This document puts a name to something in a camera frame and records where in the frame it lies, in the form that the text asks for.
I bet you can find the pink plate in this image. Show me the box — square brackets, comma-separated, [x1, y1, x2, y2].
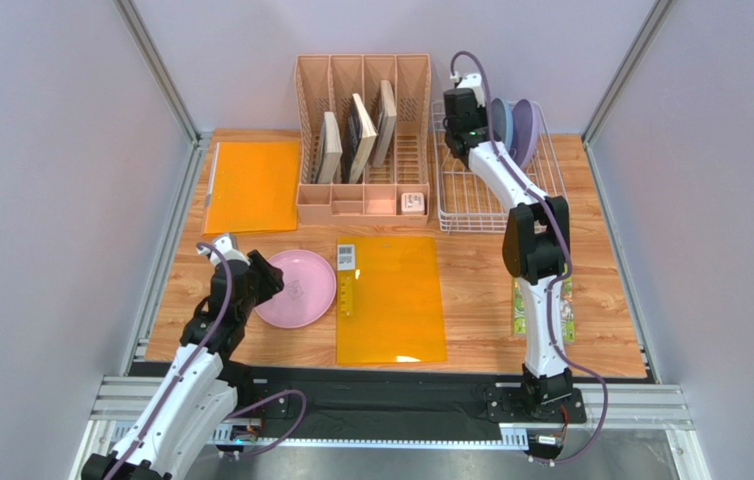
[254, 250, 337, 329]

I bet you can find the blue plate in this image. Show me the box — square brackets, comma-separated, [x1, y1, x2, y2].
[489, 98, 515, 151]

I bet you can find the purple plate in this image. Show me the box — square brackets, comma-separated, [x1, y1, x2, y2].
[508, 99, 541, 170]

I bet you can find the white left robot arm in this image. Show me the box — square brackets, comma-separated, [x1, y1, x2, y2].
[80, 243, 284, 479]

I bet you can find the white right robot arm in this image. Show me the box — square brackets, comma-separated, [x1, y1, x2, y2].
[443, 88, 573, 411]

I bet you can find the yellow ruler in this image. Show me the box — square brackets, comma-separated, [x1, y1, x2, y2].
[337, 270, 356, 317]

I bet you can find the right book in organizer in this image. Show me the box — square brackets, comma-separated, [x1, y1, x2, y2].
[370, 80, 397, 168]

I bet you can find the book in organizer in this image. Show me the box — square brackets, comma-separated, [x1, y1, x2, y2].
[342, 93, 377, 184]
[370, 80, 397, 168]
[314, 111, 343, 184]

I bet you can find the orange folder at left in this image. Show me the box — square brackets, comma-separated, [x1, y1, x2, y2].
[201, 140, 300, 236]

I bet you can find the orange folder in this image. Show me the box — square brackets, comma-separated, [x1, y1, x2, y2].
[201, 140, 300, 236]
[336, 236, 448, 366]

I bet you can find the small white cube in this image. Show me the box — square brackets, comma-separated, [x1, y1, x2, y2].
[399, 192, 426, 215]

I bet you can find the pink file organizer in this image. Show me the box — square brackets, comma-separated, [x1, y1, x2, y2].
[294, 54, 431, 226]

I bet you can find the middle book in organizer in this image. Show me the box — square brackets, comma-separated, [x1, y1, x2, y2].
[342, 93, 377, 184]

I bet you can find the left book in organizer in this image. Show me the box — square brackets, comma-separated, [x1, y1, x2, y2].
[314, 111, 343, 184]

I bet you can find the orange folder at centre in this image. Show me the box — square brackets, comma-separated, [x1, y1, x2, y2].
[336, 236, 448, 366]

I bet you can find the green treehouse book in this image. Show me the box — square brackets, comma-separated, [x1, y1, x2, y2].
[512, 278, 576, 344]

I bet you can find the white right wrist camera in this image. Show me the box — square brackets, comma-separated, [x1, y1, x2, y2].
[455, 73, 487, 108]

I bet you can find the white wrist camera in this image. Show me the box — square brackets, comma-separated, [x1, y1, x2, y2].
[455, 73, 487, 108]
[210, 233, 250, 266]

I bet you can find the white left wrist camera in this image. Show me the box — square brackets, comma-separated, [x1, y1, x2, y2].
[210, 233, 250, 266]

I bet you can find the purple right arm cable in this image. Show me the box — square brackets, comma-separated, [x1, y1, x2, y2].
[450, 50, 610, 466]

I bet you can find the white wire dish rack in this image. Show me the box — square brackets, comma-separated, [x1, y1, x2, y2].
[430, 100, 567, 234]

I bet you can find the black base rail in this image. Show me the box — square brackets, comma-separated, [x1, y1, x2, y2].
[222, 366, 587, 441]

